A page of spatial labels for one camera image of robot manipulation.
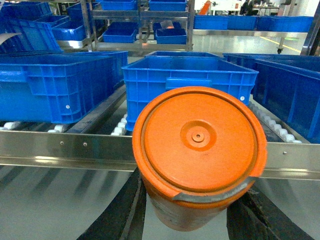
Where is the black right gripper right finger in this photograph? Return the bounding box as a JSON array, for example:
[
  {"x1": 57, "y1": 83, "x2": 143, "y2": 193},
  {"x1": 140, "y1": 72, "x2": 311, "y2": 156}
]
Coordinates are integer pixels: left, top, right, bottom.
[{"x1": 226, "y1": 188, "x2": 312, "y2": 240}]

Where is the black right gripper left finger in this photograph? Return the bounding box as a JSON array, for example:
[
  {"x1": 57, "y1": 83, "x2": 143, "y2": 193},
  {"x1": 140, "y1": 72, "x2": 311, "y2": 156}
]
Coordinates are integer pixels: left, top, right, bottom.
[{"x1": 78, "y1": 169, "x2": 147, "y2": 240}]

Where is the orange 4680 battery can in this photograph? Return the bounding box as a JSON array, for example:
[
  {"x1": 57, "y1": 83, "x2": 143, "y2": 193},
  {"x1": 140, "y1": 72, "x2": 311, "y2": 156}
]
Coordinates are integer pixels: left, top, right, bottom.
[{"x1": 132, "y1": 86, "x2": 268, "y2": 232}]

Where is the steel shelf rack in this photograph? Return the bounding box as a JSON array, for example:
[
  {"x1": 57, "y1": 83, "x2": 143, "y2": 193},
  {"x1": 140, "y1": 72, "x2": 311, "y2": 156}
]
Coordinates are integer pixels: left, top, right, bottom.
[{"x1": 0, "y1": 82, "x2": 320, "y2": 181}]

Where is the white roller track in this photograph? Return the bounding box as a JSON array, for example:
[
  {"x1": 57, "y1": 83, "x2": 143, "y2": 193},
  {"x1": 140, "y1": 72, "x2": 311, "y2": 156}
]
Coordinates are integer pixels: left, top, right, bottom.
[
  {"x1": 110, "y1": 113, "x2": 128, "y2": 136},
  {"x1": 248, "y1": 101, "x2": 303, "y2": 144},
  {"x1": 0, "y1": 121, "x2": 74, "y2": 133}
]

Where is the blue bin right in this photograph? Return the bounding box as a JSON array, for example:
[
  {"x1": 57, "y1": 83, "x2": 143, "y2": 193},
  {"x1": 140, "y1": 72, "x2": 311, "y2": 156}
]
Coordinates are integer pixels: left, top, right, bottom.
[{"x1": 223, "y1": 53, "x2": 320, "y2": 144}]

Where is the blue bin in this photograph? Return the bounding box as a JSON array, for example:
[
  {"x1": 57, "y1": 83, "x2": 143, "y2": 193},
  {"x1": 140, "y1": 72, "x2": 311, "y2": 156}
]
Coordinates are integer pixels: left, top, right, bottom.
[
  {"x1": 0, "y1": 51, "x2": 128, "y2": 124},
  {"x1": 223, "y1": 53, "x2": 320, "y2": 144},
  {"x1": 122, "y1": 56, "x2": 259, "y2": 131}
]

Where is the blue bin centre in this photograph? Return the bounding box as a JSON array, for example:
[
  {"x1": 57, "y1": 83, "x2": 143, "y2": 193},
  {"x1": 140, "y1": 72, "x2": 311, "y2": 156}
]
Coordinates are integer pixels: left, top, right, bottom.
[{"x1": 122, "y1": 56, "x2": 259, "y2": 131}]

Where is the blue bin left front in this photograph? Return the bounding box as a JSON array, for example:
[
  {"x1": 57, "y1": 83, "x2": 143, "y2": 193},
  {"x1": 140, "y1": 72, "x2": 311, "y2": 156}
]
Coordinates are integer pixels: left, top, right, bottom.
[{"x1": 0, "y1": 51, "x2": 128, "y2": 124}]

